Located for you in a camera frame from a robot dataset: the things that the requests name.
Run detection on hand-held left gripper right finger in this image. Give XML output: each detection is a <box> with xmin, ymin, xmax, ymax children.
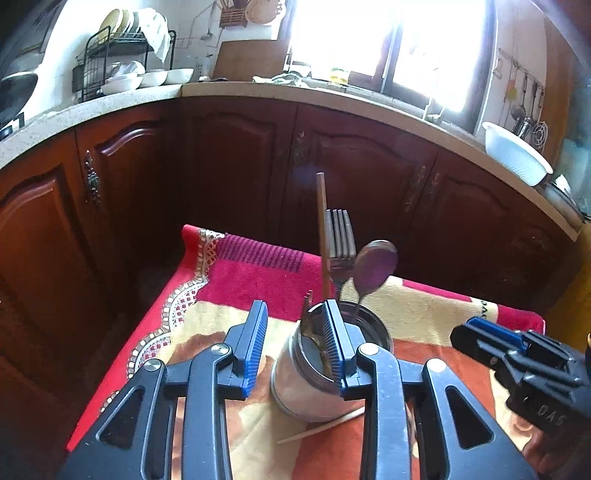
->
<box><xmin>321</xmin><ymin>299</ymin><xmax>541</xmax><ymax>480</ymax></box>

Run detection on metal fork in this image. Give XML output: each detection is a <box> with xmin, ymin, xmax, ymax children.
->
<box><xmin>325</xmin><ymin>209</ymin><xmax>357</xmax><ymax>301</ymax></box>

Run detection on wall chopstick holder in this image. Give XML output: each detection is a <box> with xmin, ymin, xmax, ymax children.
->
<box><xmin>219</xmin><ymin>0</ymin><xmax>245</xmax><ymax>27</ymax></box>

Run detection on metal faucet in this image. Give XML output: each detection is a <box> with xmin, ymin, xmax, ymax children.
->
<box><xmin>424</xmin><ymin>95</ymin><xmax>445</xmax><ymax>123</ymax></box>

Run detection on dark range hood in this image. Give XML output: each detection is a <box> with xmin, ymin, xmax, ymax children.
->
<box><xmin>0</xmin><ymin>0</ymin><xmax>70</xmax><ymax>79</ymax></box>

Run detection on red printed blanket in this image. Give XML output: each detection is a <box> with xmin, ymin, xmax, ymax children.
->
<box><xmin>67</xmin><ymin>224</ymin><xmax>546</xmax><ymax>480</ymax></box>

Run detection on wooden cutting board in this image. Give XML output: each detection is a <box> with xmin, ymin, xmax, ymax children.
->
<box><xmin>212</xmin><ymin>41</ymin><xmax>289</xmax><ymax>80</ymax></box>

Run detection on black wire dish rack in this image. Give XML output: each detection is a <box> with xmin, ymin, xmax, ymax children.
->
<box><xmin>72</xmin><ymin>28</ymin><xmax>177</xmax><ymax>103</ymax></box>

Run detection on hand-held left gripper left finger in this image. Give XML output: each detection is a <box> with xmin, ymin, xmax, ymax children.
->
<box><xmin>55</xmin><ymin>300</ymin><xmax>269</xmax><ymax>480</ymax></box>

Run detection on bright kitchen window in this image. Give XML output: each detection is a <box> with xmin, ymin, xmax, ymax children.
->
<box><xmin>286</xmin><ymin>0</ymin><xmax>498</xmax><ymax>134</ymax></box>

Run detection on dark wooden chopstick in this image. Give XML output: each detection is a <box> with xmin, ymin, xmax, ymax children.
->
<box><xmin>316</xmin><ymin>172</ymin><xmax>332</xmax><ymax>301</ymax></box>

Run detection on ornate metal door handle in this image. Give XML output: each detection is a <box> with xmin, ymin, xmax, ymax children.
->
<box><xmin>83</xmin><ymin>150</ymin><xmax>102</xmax><ymax>207</ymax></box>

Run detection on brown wooden cabinet door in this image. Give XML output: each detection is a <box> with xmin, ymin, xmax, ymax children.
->
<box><xmin>288</xmin><ymin>104</ymin><xmax>439</xmax><ymax>278</ymax></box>
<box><xmin>182</xmin><ymin>99</ymin><xmax>298</xmax><ymax>259</ymax></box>
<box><xmin>0</xmin><ymin>159</ymin><xmax>116</xmax><ymax>416</ymax></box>
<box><xmin>76</xmin><ymin>111</ymin><xmax>186</xmax><ymax>324</ymax></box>
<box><xmin>406</xmin><ymin>152</ymin><xmax>580</xmax><ymax>317</ymax></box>

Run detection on stone kitchen countertop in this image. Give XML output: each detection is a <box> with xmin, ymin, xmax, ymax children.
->
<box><xmin>0</xmin><ymin>79</ymin><xmax>585</xmax><ymax>243</ymax></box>

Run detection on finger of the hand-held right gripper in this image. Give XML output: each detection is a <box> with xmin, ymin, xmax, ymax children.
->
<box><xmin>450</xmin><ymin>324</ymin><xmax>513</xmax><ymax>370</ymax></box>
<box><xmin>465</xmin><ymin>316</ymin><xmax>532</xmax><ymax>352</ymax></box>

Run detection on metal spoon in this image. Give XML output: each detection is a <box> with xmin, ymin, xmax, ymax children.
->
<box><xmin>342</xmin><ymin>240</ymin><xmax>399</xmax><ymax>319</ymax></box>

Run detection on metal bowl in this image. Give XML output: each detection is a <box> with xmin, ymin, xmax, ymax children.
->
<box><xmin>545</xmin><ymin>175</ymin><xmax>586</xmax><ymax>223</ymax></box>

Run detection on white cloth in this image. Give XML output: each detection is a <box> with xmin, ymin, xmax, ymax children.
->
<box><xmin>137</xmin><ymin>9</ymin><xmax>171</xmax><ymax>63</ymax></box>

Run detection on metal utensil holder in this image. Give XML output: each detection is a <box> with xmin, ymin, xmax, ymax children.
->
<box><xmin>270</xmin><ymin>300</ymin><xmax>393</xmax><ymax>423</ymax></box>

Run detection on gas stove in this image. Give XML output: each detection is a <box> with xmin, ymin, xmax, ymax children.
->
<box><xmin>0</xmin><ymin>113</ymin><xmax>26</xmax><ymax>140</ymax></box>

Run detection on black wok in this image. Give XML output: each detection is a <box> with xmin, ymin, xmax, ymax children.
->
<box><xmin>0</xmin><ymin>71</ymin><xmax>38</xmax><ymax>125</ymax></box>

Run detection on hanging metal ladle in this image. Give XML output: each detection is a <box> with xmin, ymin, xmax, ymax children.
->
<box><xmin>510</xmin><ymin>76</ymin><xmax>528</xmax><ymax>126</ymax></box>

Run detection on person's right hand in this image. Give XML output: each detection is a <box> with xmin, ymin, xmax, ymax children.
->
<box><xmin>525</xmin><ymin>427</ymin><xmax>561</xmax><ymax>477</ymax></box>

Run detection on woven bamboo basket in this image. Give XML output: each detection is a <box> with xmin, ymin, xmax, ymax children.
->
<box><xmin>245</xmin><ymin>0</ymin><xmax>287</xmax><ymax>24</ymax></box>

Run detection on crumpled dishcloth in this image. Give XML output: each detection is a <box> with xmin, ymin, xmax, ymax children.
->
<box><xmin>252</xmin><ymin>71</ymin><xmax>306</xmax><ymax>86</ymax></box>

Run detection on stack of plates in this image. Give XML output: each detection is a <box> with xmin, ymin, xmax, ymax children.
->
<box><xmin>99</xmin><ymin>8</ymin><xmax>140</xmax><ymax>35</ymax></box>

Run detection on white plastic basin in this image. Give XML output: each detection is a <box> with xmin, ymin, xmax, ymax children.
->
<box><xmin>481</xmin><ymin>121</ymin><xmax>554</xmax><ymax>186</ymax></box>

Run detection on light wooden chopstick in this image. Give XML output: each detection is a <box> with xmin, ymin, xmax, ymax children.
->
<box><xmin>277</xmin><ymin>406</ymin><xmax>366</xmax><ymax>445</ymax></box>

